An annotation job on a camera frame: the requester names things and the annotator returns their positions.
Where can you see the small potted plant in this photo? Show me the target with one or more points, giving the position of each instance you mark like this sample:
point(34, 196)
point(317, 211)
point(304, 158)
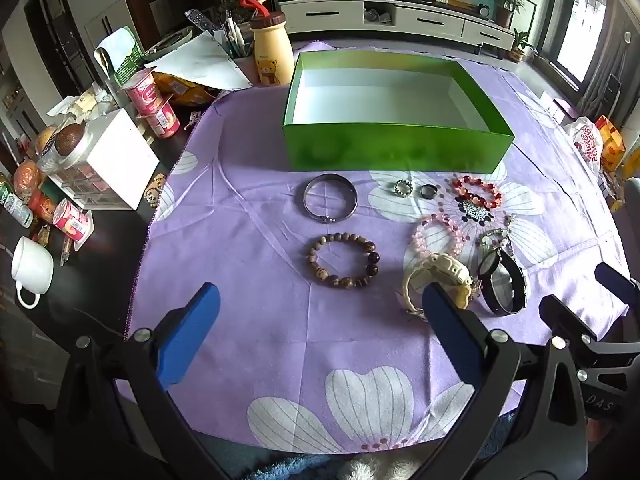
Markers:
point(520, 50)

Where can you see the small pale band wristwatch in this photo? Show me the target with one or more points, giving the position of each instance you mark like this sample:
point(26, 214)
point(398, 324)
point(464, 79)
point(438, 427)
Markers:
point(492, 235)

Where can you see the white tv cabinet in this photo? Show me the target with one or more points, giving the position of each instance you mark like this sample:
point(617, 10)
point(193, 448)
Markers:
point(425, 22)

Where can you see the tall potted plant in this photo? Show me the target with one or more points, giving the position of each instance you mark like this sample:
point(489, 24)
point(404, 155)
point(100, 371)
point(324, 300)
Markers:
point(505, 12)

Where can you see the blue fleece cloth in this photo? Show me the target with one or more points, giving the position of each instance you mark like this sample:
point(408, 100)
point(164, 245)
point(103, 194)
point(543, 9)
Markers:
point(285, 470)

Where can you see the orange snack bag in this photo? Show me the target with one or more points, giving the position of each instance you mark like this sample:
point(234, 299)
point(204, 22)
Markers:
point(182, 90)

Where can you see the white printed plastic bag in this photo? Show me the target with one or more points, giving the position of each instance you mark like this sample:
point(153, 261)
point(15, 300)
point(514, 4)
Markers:
point(585, 137)

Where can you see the grey remote control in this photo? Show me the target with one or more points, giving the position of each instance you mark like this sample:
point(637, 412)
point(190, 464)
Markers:
point(200, 21)

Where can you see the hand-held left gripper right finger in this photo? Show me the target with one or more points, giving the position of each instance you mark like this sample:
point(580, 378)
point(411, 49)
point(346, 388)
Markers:
point(450, 340)

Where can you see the orange cardboard box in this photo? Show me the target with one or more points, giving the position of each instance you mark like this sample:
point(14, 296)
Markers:
point(612, 145)

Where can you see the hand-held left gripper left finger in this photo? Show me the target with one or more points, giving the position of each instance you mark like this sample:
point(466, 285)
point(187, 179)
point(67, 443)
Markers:
point(192, 340)

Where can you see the black wristwatch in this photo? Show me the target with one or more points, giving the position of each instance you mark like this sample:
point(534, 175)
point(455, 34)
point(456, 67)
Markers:
point(517, 285)

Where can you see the pink snack packet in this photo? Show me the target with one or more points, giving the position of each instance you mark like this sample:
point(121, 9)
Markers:
point(72, 222)

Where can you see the purple floral cloth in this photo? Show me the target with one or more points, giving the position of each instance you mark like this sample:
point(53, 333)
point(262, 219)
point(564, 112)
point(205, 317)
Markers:
point(280, 340)

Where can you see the white mug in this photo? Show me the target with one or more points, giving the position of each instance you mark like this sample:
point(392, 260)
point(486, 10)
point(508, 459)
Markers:
point(31, 265)

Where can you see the pen holder with pens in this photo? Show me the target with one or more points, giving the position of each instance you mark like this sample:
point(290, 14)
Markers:
point(240, 60)

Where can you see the white drawer organizer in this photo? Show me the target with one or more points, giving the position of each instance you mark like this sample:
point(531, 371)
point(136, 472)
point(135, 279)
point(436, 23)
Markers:
point(122, 160)

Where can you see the silver bangle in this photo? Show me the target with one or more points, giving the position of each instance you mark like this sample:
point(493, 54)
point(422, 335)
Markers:
point(306, 200)

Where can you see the cream plastic wristwatch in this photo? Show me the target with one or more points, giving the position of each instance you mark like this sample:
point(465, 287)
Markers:
point(445, 265)

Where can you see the yellow bear bottle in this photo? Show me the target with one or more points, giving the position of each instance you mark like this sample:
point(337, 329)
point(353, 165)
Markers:
point(272, 55)

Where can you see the white paper sheets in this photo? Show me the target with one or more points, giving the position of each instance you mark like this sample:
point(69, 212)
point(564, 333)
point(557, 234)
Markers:
point(200, 62)

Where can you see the pink yogurt cup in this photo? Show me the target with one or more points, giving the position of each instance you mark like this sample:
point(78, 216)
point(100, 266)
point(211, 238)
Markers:
point(162, 120)
point(142, 92)

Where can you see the small round alarm clock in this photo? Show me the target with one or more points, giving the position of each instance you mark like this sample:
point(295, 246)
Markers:
point(483, 11)

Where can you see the green and white carton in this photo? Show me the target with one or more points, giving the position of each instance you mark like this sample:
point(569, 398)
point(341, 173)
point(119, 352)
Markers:
point(125, 55)

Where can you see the green cardboard box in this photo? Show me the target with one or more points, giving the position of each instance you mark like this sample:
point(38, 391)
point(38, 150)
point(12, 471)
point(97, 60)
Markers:
point(390, 150)

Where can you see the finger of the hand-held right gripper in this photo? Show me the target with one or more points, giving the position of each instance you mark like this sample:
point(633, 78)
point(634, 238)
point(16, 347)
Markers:
point(619, 285)
point(565, 317)

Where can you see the brown round fruit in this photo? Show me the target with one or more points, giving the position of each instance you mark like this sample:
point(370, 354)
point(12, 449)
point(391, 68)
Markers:
point(69, 138)

